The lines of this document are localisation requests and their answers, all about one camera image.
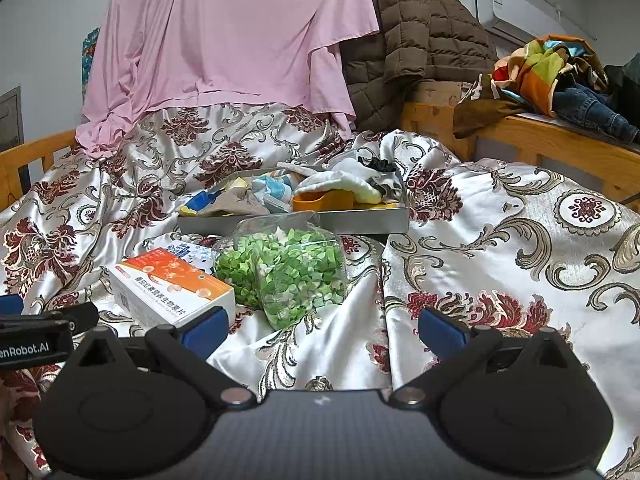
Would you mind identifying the brown cloth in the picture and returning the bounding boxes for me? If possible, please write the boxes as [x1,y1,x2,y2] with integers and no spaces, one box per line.
[452,96,527,139]

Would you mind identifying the white air conditioner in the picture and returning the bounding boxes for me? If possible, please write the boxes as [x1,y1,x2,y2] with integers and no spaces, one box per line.
[475,0,553,45]

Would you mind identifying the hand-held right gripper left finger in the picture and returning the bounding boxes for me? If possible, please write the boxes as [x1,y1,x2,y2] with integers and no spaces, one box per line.
[65,306,258,412]

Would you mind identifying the blue jeans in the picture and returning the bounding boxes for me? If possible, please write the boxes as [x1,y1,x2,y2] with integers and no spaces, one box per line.
[550,82,640,143]

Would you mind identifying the cardboard box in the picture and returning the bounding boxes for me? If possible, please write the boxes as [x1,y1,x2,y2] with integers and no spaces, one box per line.
[412,80,480,107]

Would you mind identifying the pink bed sheet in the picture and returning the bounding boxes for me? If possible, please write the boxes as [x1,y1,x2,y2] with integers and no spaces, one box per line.
[80,0,381,158]

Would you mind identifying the black sock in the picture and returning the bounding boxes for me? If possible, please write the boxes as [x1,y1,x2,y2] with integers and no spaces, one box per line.
[357,156,402,182]

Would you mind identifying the colourful patchwork cloth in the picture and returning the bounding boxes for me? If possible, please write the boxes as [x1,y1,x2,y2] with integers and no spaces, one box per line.
[492,35,610,120]

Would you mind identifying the yellow and blue cloth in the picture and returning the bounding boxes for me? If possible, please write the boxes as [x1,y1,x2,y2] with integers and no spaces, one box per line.
[177,177,251,217]

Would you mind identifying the orange plastic cup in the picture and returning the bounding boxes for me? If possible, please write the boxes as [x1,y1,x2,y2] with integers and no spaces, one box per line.
[292,190,357,214]

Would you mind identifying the brown quilted jacket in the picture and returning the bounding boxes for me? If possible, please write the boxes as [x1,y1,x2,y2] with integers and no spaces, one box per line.
[340,0,498,133]

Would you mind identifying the blue and white packet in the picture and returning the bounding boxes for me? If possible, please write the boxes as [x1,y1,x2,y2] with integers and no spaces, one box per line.
[150,240,218,273]

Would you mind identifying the metal tray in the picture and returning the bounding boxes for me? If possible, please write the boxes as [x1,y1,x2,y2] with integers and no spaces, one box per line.
[176,166,412,237]

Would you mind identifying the colourful wall poster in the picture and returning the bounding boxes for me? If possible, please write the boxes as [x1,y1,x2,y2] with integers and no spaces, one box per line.
[81,27,102,87]

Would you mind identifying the bag of green pieces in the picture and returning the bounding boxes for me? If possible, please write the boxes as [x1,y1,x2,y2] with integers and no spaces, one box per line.
[212,211,349,332]

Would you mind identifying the grey wall panel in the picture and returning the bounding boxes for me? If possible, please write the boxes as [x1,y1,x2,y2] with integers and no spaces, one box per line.
[0,86,24,152]

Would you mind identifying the orange and white box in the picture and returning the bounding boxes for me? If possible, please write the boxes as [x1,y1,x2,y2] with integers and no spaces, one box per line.
[107,247,237,332]

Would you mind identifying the white fluffy cloth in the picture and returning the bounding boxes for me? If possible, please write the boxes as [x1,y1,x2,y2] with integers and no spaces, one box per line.
[295,170,397,207]

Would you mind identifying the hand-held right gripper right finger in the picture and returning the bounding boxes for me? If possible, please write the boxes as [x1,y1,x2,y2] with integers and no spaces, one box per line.
[389,306,586,412]

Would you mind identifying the floral satin blanket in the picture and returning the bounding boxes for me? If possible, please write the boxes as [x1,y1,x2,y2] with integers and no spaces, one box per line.
[0,102,640,480]

